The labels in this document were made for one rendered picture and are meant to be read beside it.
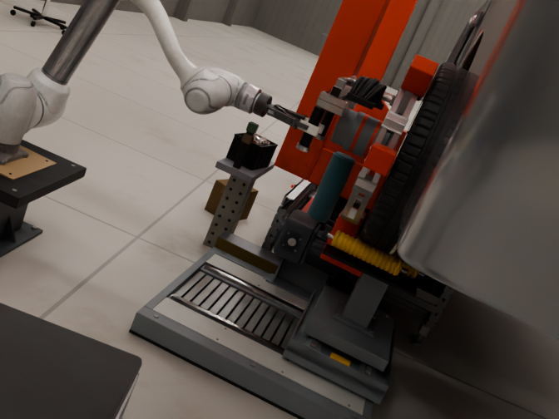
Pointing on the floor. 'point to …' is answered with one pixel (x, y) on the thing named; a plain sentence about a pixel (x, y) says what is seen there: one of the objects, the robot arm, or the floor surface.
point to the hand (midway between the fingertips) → (314, 128)
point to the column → (229, 209)
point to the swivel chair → (42, 15)
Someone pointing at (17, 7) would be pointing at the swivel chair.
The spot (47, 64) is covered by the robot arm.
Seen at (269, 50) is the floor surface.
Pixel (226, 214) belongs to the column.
